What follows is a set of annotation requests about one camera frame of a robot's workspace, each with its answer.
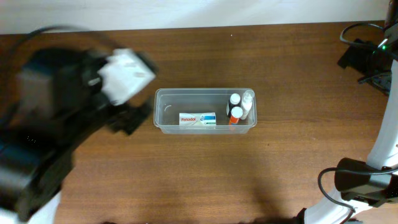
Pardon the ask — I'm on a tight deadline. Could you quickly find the orange tube white cap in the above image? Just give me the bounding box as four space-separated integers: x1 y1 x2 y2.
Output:
229 106 243 125

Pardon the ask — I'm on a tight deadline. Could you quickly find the black bottle white cap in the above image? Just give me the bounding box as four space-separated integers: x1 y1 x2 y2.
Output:
226 93 241 118

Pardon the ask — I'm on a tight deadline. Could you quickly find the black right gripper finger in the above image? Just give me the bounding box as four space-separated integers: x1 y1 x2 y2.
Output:
358 70 392 96
337 46 374 75

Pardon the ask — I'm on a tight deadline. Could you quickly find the white Panadol medicine box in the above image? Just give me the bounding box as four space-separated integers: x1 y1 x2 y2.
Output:
178 113 216 126

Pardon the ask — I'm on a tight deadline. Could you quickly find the white plastic bottle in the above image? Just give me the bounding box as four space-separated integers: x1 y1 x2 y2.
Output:
241 90 255 120

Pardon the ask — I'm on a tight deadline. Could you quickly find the clear plastic container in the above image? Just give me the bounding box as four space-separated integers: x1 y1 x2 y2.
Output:
154 88 257 134

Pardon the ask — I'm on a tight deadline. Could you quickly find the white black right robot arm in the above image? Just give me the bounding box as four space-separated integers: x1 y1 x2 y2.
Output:
288 0 397 223

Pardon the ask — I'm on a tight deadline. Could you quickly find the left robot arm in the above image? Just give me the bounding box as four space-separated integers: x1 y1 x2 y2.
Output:
1 48 158 223

